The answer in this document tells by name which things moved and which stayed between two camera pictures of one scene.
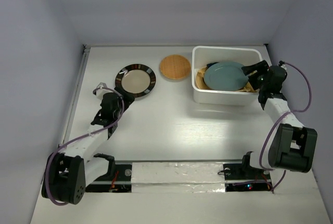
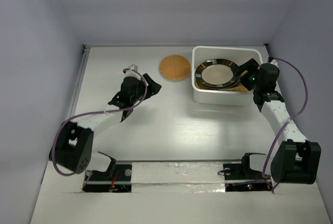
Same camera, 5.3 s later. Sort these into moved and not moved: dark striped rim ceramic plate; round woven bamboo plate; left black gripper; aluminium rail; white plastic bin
Moved: left black gripper; dark striped rim ceramic plate
Not moved: aluminium rail; white plastic bin; round woven bamboo plate
